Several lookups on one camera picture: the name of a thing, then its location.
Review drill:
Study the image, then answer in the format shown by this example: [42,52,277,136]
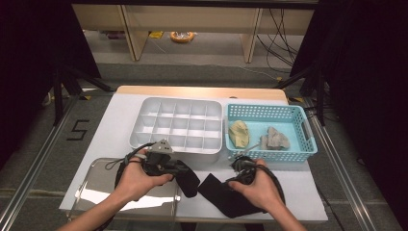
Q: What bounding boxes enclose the beige sock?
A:
[228,119,250,149]

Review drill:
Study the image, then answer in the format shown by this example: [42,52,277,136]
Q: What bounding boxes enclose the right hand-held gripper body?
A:
[229,141,262,187]

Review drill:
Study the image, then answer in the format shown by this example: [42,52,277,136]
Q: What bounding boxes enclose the black curtain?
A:
[0,0,103,171]
[290,0,408,231]

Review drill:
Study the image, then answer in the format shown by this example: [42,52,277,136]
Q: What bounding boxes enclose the person's right hand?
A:
[228,159,283,214]

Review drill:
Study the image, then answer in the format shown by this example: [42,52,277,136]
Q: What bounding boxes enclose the black metal stand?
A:
[52,64,115,126]
[273,65,328,127]

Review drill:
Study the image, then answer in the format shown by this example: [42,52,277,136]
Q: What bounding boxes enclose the translucent grey box lid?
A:
[66,157,182,223]

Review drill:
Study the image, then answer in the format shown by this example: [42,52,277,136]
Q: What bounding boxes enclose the white floor cable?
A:
[220,64,280,81]

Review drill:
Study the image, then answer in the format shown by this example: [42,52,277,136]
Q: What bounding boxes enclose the purple packet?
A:
[101,30,127,40]

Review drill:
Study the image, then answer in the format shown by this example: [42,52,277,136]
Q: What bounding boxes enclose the bundle of black cables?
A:
[256,8,304,75]

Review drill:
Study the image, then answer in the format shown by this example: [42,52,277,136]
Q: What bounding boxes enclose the blue plastic basket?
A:
[224,103,319,163]

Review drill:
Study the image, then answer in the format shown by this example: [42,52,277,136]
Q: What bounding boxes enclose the grey sock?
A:
[259,126,292,151]

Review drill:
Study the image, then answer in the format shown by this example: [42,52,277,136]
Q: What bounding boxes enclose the white compartment storage box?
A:
[129,96,224,164]

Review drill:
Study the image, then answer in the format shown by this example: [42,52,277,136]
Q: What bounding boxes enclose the right hand-held gripper cable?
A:
[254,162,287,206]

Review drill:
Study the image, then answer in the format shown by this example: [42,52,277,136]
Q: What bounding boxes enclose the orange tape roll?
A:
[169,31,195,44]

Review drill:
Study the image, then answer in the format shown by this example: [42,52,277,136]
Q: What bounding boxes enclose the aluminium floor rail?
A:
[0,94,81,231]
[302,97,379,231]

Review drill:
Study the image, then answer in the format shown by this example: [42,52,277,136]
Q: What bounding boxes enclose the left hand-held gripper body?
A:
[140,138,181,177]

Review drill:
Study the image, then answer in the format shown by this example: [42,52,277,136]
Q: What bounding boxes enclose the person's left hand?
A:
[115,147,175,202]

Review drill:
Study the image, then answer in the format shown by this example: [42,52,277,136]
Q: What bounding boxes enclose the black sock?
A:
[172,159,268,219]

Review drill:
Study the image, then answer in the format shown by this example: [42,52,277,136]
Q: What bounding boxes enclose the beige wooden desk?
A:
[70,3,317,64]

